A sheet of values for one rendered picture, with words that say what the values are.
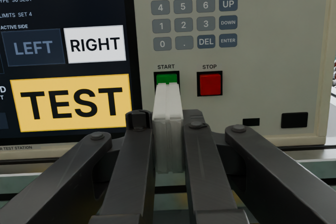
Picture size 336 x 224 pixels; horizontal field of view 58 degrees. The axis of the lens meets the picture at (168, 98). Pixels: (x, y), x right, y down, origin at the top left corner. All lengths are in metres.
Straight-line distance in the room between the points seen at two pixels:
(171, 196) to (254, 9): 0.18
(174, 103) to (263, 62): 0.13
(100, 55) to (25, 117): 0.09
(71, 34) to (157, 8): 0.08
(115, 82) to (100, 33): 0.04
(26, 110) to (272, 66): 0.22
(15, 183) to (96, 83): 0.11
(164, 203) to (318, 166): 0.14
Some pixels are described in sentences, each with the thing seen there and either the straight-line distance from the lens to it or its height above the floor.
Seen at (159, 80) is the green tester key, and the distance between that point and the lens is 0.26.
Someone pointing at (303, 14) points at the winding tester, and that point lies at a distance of 0.29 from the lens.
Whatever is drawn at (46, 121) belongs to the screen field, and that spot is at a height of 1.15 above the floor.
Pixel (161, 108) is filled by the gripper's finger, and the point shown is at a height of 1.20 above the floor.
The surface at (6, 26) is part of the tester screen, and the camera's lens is 0.29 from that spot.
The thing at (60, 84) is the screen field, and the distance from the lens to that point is 0.29.
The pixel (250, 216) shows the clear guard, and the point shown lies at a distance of 0.30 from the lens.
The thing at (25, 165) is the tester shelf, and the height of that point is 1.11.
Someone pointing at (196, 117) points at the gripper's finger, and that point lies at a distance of 0.16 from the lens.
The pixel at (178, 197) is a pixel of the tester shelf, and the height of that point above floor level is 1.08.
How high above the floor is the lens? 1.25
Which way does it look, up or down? 17 degrees down
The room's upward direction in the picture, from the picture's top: 3 degrees counter-clockwise
